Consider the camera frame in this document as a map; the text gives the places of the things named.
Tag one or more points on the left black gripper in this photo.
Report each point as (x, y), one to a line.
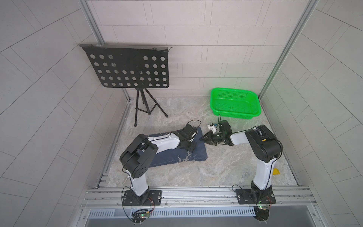
(192, 147)

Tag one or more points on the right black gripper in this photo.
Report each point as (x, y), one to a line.
(210, 138)

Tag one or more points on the dark blue embroidered pillowcase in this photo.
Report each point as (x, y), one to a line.
(172, 156)

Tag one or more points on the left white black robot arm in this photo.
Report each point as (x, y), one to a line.
(138, 156)

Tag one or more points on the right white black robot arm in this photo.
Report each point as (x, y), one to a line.
(265, 146)

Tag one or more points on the green plastic basket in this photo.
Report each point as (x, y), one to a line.
(234, 103)

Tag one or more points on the yellow plastic triangle piece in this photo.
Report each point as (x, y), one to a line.
(276, 171)

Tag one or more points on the black perforated music stand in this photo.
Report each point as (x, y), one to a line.
(131, 68)

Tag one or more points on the right green circuit board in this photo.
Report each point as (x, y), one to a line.
(261, 213)

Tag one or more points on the green circuit board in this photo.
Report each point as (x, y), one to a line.
(140, 216)
(261, 213)

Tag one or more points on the left green circuit board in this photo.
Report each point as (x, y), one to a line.
(140, 216)

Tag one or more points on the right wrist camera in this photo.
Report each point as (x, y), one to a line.
(213, 128)

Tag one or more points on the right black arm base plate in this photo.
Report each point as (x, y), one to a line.
(249, 196)

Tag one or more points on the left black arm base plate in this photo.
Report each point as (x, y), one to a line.
(150, 197)

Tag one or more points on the aluminium front rail frame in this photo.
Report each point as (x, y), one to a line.
(292, 202)

